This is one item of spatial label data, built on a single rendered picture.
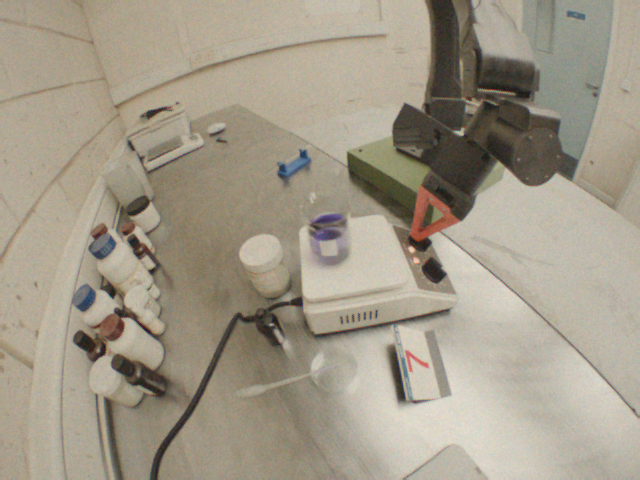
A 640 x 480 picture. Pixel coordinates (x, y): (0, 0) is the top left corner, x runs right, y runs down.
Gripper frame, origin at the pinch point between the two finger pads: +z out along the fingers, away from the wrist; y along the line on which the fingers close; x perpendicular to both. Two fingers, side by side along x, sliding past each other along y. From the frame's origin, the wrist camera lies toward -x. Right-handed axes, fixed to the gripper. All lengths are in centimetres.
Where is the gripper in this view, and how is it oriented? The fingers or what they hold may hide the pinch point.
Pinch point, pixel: (418, 233)
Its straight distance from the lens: 38.2
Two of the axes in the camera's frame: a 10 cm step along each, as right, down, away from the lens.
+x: 7.3, 6.3, -2.7
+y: -5.7, 3.4, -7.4
